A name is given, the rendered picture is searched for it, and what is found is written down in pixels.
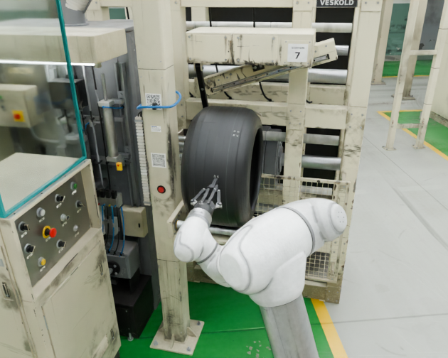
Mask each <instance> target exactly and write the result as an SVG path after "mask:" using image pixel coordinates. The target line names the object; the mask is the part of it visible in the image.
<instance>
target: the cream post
mask: <svg viewBox="0 0 448 358"><path fill-rule="evenodd" d="M131 1H132V15H133V22H134V36H135V43H136V52H137V65H138V73H139V86H140V94H141V101H142V106H146V97H145V93H151V94H161V105H162V106H170V105H172V104H174V103H175V102H176V88H175V77H174V54H173V43H172V31H171V9H170V0H131ZM142 115H143V122H144V136H145V144H146V157H147V164H148V171H149V186H150V193H151V206H152V214H153V222H154V236H155V243H156V257H157V264H158V272H159V285H160V293H161V306H162V313H163V321H164V335H165V339H167V340H171V337H172V334H174V338H175V341H178V342H185V340H186V337H187V327H190V315H189V304H188V281H187V270H186V262H182V261H180V260H179V259H177V258H176V256H175V254H174V248H173V247H172V245H173V244H172V238H168V232H167V220H168V219H169V217H170V216H171V215H172V213H173V212H174V210H175V209H176V208H177V206H178V205H179V203H180V202H181V201H182V192H181V168H180V156H179V144H178V122H177V111H176V106H175V107H173V108H168V109H162V110H152V109H146V108H145V109H142ZM151 126H160V127H161V132H153V131H151ZM151 153H165V154H166V168H158V167H152V163H151ZM159 187H163V188H164V191H163V192H159Z"/></svg>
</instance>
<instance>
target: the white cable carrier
mask: <svg viewBox="0 0 448 358"><path fill-rule="evenodd" d="M135 119H138V120H143V115H141V116H140V115H139V116H136V117H135ZM135 123H136V126H137V127H136V129H137V132H138V133H137V136H138V137H137V138H138V139H137V141H138V148H139V157H140V158H139V160H140V166H141V167H140V168H141V175H142V183H143V184H142V186H143V187H142V188H143V194H144V201H145V202H151V193H150V186H149V171H148V164H147V157H146V144H145V136H144V122H135Z"/></svg>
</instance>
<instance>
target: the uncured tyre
mask: <svg viewBox="0 0 448 358"><path fill-rule="evenodd" d="M202 121H204V122H202ZM206 122H215V123H206ZM233 129H236V130H239V131H240V135H239V138H235V137H232V135H233ZM262 161H263V134H262V122H261V119H260V118H259V117H258V115H257V114H256V113H255V112H254V111H253V110H252V109H248V108H246V107H222V106H209V107H205V108H203V109H202V110H201V111H199V113H197V115H195V116H194V118H193V119H192V121H191V123H190V125H189V127H188V131H187V133H186V138H185V141H184V145H183V153H182V160H181V192H182V198H183V203H184V206H185V208H186V210H187V211H188V213H189V212H190V211H191V210H192V209H193V208H194V207H195V206H191V200H192V199H193V198H194V197H195V196H197V194H198V193H199V192H200V191H201V190H202V189H203V188H205V189H207V187H208V186H209V185H210V184H212V182H213V180H214V179H213V174H214V173H217V174H220V180H218V189H219V190H220V201H221V202H222V209H219V208H216V209H215V211H214V212H213V214H212V222H211V224H213V225H220V226H226V227H241V226H243V225H244V224H246V223H247V222H249V221H250V220H251V219H252V217H253V215H254V212H255V208H256V204H257V199H258V195H259V191H260V183H261V177H262Z"/></svg>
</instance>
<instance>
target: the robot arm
mask: <svg viewBox="0 0 448 358"><path fill-rule="evenodd" d="M210 194H211V195H210ZM209 195H210V197H209ZM215 196H217V203H216V205H215V204H214V203H213V201H214V199H215ZM201 199H202V200H201ZM191 206H195V207H194V208H193V209H192V210H191V211H190V212H189V214H188V216H187V218H186V221H185V222H184V223H183V224H182V225H181V227H180V228H179V230H178V232H177V235H176V238H175V241H174V254H175V256H176V258H177V259H179V260H180V261H182V262H186V263H188V262H192V261H195V262H197V264H198V265H199V266H200V267H201V268H202V269H203V271H204V272H205V273H206V274H207V275H208V276H209V277H211V278H212V279H213V280H214V281H215V282H216V283H218V284H220V285H222V286H225V287H231V288H232V289H234V290H235V291H237V292H239V293H242V294H245V295H249V297H250V298H251V299H252V300H253V301H254V302H255V303H256V304H258V305H259V307H260V310H261V313H262V318H263V320H264V324H265V328H266V331H267V335H268V338H269V341H270V345H271V348H272V352H273V355H274V358H319V354H318V352H317V348H316V343H315V341H314V336H313V333H312V330H311V325H310V322H309V317H308V315H307V311H306V306H305V304H304V299H303V296H302V291H303V289H304V282H305V280H304V277H305V269H306V258H307V257H308V256H310V255H311V254H313V253H314V252H315V251H316V250H318V249H319V248H321V247H322V246H323V245H324V243H325V242H331V241H333V240H335V239H336V238H337V237H339V236H340V235H341V234H343V232H344V230H345V228H346V225H347V216H346V213H345V211H344V209H343V208H342V206H340V205H339V204H338V203H337V202H334V201H331V200H327V199H323V198H311V199H305V200H298V201H294V202H290V203H288V204H285V205H283V206H279V207H276V208H274V209H273V210H271V211H269V212H266V213H264V214H263V215H260V216H257V217H255V218H253V219H251V220H250V221H249V222H247V223H246V224H245V225H244V226H243V227H241V228H240V229H239V230H238V231H236V232H235V233H234V234H233V235H232V236H231V238H229V240H228V241H227V242H226V243H225V246H221V245H219V243H217V242H216V240H214V238H213V237H212V235H211V233H210V231H209V226H210V224H211V222H212V214H213V212H214V211H215V209H216V208H219V209H222V202H221V201H220V190H219V189H218V179H217V178H214V180H213V182H212V184H210V185H209V186H208V187H207V189H205V188H203V189H202V190H201V191H200V192H199V193H198V194H197V196H195V197H194V198H193V199H192V200H191Z"/></svg>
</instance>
